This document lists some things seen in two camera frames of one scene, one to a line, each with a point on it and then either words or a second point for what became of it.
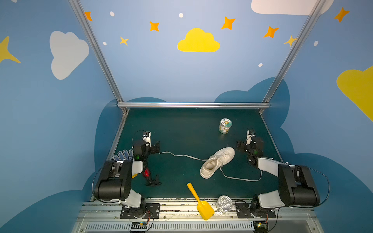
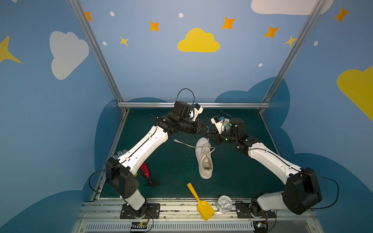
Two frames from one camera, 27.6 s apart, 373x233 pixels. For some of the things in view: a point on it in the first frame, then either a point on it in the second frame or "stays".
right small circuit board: [260, 226] stays
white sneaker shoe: [218, 158] to [204, 155]
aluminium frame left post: [79, 10] stays
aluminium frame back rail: [193, 105] stays
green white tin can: [225, 125] stays
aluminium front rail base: [105, 217] stays
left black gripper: [154, 148] to [199, 127]
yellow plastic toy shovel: [204, 208] stays
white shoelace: [219, 168] to [205, 148]
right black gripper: [243, 147] to [217, 137]
